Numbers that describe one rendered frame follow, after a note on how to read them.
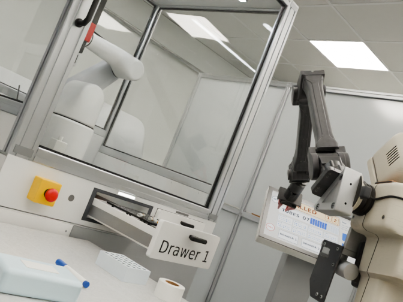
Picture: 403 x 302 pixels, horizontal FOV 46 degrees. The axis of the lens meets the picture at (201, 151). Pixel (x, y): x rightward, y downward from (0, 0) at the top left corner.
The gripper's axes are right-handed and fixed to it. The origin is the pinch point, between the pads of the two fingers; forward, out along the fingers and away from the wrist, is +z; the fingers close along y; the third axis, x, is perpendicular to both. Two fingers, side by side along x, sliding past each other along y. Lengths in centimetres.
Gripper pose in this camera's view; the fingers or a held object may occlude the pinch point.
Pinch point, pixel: (282, 208)
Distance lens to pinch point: 209.8
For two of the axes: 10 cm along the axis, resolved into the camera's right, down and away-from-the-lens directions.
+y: -9.4, -3.5, -0.1
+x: -2.5, 6.8, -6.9
